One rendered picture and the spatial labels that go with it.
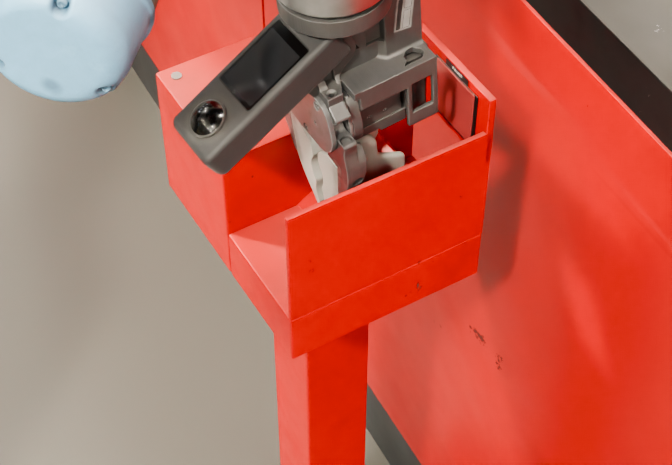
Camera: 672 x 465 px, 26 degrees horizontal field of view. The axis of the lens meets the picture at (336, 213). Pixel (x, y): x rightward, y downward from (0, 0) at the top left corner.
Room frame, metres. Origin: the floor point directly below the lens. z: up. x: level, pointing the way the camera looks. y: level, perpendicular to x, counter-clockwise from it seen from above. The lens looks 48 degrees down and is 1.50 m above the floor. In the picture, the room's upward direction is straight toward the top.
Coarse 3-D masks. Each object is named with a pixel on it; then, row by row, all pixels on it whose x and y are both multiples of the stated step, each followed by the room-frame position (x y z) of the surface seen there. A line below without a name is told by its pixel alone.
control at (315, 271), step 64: (192, 64) 0.80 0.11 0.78; (192, 192) 0.75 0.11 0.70; (256, 192) 0.71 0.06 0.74; (384, 192) 0.65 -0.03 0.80; (448, 192) 0.68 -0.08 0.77; (256, 256) 0.68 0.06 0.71; (320, 256) 0.63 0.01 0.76; (384, 256) 0.66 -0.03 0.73; (448, 256) 0.68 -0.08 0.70; (320, 320) 0.63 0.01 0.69
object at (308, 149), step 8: (296, 120) 0.70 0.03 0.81; (296, 128) 0.71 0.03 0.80; (304, 128) 0.70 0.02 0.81; (296, 136) 0.71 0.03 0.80; (304, 136) 0.70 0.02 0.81; (296, 144) 0.71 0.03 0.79; (304, 144) 0.70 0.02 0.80; (312, 144) 0.69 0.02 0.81; (304, 152) 0.70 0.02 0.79; (312, 152) 0.69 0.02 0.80; (304, 160) 0.70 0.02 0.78; (312, 160) 0.69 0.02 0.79; (304, 168) 0.70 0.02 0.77; (312, 168) 0.69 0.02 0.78; (320, 168) 0.70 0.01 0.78; (312, 176) 0.69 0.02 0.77; (320, 176) 0.69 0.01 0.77; (312, 184) 0.70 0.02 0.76; (320, 184) 0.69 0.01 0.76; (320, 192) 0.69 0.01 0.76; (320, 200) 0.69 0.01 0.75
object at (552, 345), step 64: (192, 0) 1.40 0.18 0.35; (256, 0) 1.23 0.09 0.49; (448, 0) 0.90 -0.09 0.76; (512, 0) 0.82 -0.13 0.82; (512, 64) 0.81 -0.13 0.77; (576, 64) 0.75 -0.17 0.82; (448, 128) 0.88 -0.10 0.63; (512, 128) 0.81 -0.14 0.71; (576, 128) 0.74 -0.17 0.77; (640, 128) 0.69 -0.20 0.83; (512, 192) 0.80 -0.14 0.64; (576, 192) 0.73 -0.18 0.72; (640, 192) 0.67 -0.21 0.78; (512, 256) 0.79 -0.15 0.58; (576, 256) 0.72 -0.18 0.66; (640, 256) 0.66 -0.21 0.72; (384, 320) 0.97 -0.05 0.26; (448, 320) 0.86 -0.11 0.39; (512, 320) 0.78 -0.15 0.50; (576, 320) 0.71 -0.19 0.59; (640, 320) 0.65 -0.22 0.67; (384, 384) 0.96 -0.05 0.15; (448, 384) 0.85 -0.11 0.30; (512, 384) 0.76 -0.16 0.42; (576, 384) 0.69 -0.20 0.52; (640, 384) 0.63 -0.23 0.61; (384, 448) 0.96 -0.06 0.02; (448, 448) 0.84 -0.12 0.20; (512, 448) 0.75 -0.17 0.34; (576, 448) 0.68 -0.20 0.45; (640, 448) 0.62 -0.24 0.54
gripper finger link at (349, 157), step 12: (336, 132) 0.66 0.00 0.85; (348, 144) 0.65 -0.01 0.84; (360, 144) 0.66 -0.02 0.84; (336, 156) 0.66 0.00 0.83; (348, 156) 0.65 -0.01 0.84; (360, 156) 0.65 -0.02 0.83; (348, 168) 0.65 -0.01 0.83; (360, 168) 0.65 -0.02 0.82; (348, 180) 0.65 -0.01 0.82; (360, 180) 0.65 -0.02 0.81
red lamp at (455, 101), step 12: (444, 72) 0.74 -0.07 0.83; (444, 84) 0.74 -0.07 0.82; (456, 84) 0.73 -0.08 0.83; (444, 96) 0.74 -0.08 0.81; (456, 96) 0.72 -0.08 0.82; (468, 96) 0.71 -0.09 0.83; (444, 108) 0.74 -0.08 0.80; (456, 108) 0.72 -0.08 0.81; (468, 108) 0.71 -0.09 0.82; (456, 120) 0.72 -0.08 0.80; (468, 120) 0.71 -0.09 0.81; (468, 132) 0.71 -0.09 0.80
